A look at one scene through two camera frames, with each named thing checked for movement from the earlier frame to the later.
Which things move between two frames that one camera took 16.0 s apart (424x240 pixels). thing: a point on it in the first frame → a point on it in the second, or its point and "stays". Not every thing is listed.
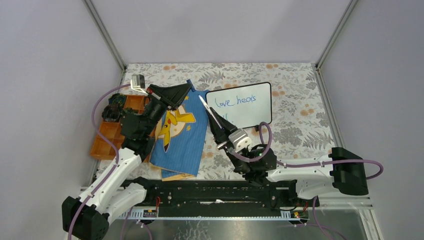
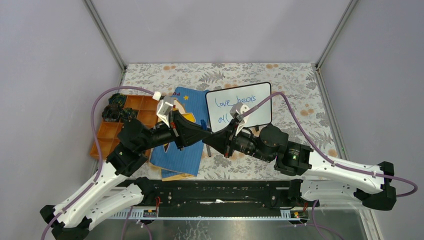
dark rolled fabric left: x=111 y=113 stays
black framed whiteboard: x=245 y=106 stays
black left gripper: x=172 y=96 → x=185 y=132
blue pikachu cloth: x=179 y=143 stays
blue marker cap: x=189 y=81 → x=203 y=124
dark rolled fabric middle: x=128 y=112 stays
